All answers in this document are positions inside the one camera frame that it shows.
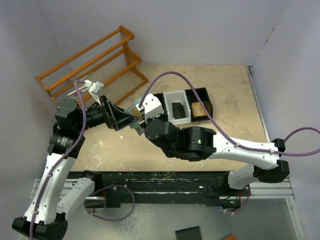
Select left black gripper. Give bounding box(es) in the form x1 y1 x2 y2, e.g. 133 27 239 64
74 95 137 132

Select orange brown object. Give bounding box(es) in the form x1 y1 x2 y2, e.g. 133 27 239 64
220 233 237 240

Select pens on rack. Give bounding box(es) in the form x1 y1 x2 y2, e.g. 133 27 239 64
67 85 89 97

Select gold credit card in bin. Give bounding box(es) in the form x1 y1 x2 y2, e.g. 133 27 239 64
191 102 206 118

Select black card in white bin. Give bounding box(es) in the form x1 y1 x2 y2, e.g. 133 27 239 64
171 102 186 120

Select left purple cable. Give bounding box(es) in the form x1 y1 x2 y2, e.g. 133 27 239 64
29 79 88 240

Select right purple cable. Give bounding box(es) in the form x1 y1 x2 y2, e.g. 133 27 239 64
138 71 320 157

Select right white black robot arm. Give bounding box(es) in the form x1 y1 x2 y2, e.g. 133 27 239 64
144 119 290 196

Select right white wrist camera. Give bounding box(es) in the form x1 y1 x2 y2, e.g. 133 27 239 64
136 93 165 122

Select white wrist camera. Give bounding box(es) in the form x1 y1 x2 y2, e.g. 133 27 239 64
82 79 104 106
136 93 165 122

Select mint green card holder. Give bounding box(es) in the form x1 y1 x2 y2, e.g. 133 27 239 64
125 98 145 136

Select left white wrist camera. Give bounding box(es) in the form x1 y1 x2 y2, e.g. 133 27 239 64
82 79 104 106

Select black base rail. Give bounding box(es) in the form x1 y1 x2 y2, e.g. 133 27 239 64
64 171 251 208

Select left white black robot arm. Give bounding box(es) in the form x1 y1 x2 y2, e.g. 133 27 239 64
12 95 138 240

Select black square plate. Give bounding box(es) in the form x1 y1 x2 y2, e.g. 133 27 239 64
175 226 203 240

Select purple cable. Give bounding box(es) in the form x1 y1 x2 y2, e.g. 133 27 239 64
138 71 320 157
29 79 88 240

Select gold credit card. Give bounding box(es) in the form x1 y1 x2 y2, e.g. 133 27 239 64
191 102 206 118
130 106 143 121

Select black bin with gold card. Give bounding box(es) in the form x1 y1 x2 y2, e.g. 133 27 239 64
185 87 213 122

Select orange wooden rack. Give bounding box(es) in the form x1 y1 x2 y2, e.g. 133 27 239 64
34 25 148 104

